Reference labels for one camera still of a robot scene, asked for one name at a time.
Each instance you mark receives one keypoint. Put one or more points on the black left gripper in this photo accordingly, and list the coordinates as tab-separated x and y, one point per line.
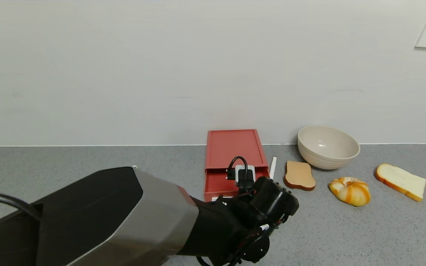
247	188

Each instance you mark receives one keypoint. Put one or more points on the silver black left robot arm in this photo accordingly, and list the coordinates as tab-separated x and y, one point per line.
105	218

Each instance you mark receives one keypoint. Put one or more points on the red drawer casing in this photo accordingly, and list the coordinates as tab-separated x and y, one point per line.
231	146

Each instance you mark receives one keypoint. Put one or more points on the white marker pen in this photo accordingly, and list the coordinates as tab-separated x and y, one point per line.
273	168

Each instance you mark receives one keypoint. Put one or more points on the brown toast slice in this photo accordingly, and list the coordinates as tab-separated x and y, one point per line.
300	175

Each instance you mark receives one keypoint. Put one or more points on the beige ribbed bowl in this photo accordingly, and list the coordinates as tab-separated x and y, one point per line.
327	151

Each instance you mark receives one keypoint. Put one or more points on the orange striped bread roll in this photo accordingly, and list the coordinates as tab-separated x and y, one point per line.
350	192

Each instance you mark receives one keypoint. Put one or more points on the white bread slice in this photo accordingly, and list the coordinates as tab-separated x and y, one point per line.
401	181

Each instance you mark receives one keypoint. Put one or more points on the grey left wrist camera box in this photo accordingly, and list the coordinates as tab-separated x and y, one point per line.
243	171

